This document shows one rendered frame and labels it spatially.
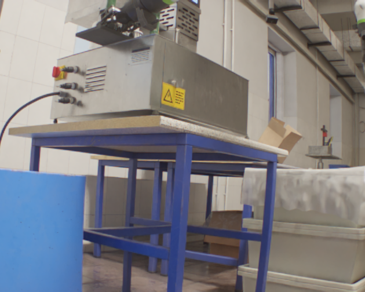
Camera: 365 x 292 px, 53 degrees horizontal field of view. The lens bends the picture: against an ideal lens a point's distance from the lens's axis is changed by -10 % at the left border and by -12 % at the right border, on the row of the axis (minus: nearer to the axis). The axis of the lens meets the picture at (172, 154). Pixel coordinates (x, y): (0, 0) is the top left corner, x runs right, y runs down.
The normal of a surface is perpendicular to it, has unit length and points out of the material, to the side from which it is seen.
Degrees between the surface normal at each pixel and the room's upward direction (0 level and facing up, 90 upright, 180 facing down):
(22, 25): 90
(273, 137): 90
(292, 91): 90
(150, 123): 90
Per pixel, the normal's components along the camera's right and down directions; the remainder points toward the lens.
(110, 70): -0.61, -0.09
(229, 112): 0.79, 0.01
